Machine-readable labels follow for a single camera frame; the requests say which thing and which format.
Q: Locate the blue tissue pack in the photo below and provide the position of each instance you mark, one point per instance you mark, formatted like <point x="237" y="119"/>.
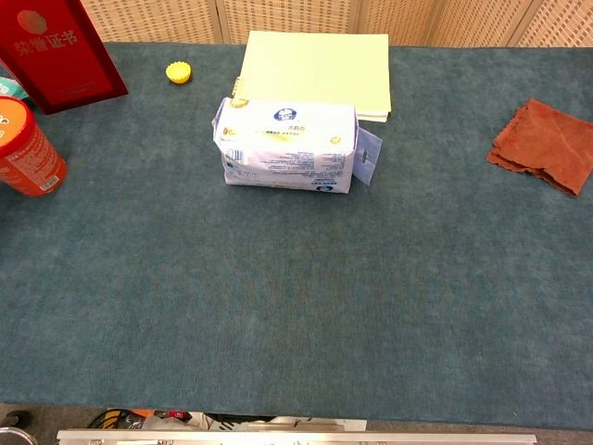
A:
<point x="287" y="157"/>

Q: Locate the yellow bottle cap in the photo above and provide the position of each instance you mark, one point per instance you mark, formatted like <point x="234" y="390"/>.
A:
<point x="179" y="72"/>

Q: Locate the teal felt table mat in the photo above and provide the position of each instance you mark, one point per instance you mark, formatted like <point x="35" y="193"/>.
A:
<point x="296" y="278"/>

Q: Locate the yellow spiral notebook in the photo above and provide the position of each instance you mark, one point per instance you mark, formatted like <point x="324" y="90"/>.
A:
<point x="315" y="69"/>

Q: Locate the beige woven folding screen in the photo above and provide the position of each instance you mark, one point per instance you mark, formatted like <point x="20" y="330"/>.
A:
<point x="278" y="18"/>

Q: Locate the brown folded cloth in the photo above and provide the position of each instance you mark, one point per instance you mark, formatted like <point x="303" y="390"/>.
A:
<point x="542" y="139"/>

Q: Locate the orange cylindrical canister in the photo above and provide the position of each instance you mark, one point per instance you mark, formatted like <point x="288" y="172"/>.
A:
<point x="28" y="153"/>

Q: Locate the red box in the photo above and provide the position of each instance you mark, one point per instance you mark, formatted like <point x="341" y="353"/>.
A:
<point x="60" y="51"/>

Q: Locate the teal tissue pack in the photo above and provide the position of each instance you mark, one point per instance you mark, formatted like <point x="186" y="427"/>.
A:
<point x="9" y="88"/>

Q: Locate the chrome black stool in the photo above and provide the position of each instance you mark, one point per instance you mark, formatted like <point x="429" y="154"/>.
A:
<point x="18" y="417"/>

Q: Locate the aluminium profile rail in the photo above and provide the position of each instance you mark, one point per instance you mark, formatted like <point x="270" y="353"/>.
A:
<point x="296" y="438"/>

